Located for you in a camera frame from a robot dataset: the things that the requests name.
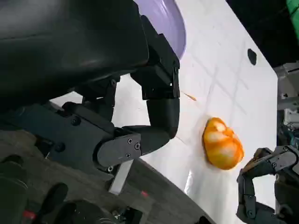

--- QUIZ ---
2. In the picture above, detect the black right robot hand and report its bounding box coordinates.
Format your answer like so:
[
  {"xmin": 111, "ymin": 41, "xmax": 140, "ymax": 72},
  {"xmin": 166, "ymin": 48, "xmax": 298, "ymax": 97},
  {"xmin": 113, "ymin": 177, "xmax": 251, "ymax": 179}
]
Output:
[{"xmin": 235, "ymin": 145, "xmax": 299, "ymax": 224}]

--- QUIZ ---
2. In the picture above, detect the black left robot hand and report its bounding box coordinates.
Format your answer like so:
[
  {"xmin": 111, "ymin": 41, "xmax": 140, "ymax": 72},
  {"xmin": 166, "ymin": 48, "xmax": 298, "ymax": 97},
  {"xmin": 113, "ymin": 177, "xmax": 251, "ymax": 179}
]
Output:
[{"xmin": 0, "ymin": 0, "xmax": 181, "ymax": 182}]

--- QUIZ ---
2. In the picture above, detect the orange white toy bread roll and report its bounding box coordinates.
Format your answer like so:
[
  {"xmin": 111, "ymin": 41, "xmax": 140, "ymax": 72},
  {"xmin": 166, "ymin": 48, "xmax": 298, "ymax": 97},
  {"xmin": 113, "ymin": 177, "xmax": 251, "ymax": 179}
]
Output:
[{"xmin": 202, "ymin": 117, "xmax": 245, "ymax": 171}]

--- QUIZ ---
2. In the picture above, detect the grey workshop machine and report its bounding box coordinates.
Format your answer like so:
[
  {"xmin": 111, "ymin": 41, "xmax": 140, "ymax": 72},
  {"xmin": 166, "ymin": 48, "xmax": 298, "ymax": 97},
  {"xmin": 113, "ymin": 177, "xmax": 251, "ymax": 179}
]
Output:
[{"xmin": 273, "ymin": 62, "xmax": 299, "ymax": 151}]

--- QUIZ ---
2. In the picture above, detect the lilac plate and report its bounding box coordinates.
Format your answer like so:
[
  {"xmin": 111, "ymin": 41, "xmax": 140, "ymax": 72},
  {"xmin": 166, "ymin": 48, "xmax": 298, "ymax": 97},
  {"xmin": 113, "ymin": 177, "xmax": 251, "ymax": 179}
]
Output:
[{"xmin": 135, "ymin": 0, "xmax": 187, "ymax": 58}]

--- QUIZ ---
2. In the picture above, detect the white table leg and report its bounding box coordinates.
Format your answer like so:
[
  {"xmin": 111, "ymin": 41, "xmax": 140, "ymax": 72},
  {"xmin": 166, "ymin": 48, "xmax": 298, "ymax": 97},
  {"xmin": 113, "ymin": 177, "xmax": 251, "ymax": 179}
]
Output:
[{"xmin": 108, "ymin": 160, "xmax": 133, "ymax": 195}]

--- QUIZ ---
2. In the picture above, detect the green workshop object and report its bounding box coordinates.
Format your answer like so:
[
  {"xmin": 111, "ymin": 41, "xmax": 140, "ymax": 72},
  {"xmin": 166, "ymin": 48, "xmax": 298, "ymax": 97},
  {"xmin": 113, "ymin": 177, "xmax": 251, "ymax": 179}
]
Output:
[{"xmin": 285, "ymin": 0, "xmax": 299, "ymax": 24}]

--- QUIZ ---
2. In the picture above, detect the black equipment with red marks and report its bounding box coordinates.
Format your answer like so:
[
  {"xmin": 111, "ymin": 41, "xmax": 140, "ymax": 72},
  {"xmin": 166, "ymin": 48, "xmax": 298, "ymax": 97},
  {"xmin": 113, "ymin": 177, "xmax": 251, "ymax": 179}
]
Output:
[{"xmin": 0, "ymin": 155, "xmax": 150, "ymax": 224}]

